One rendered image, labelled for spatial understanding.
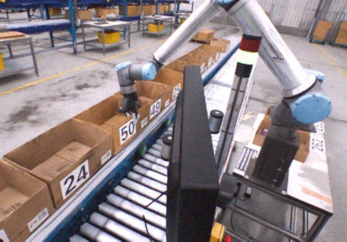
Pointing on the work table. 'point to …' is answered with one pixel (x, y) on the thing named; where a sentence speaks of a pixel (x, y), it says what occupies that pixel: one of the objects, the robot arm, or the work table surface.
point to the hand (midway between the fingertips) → (133, 124)
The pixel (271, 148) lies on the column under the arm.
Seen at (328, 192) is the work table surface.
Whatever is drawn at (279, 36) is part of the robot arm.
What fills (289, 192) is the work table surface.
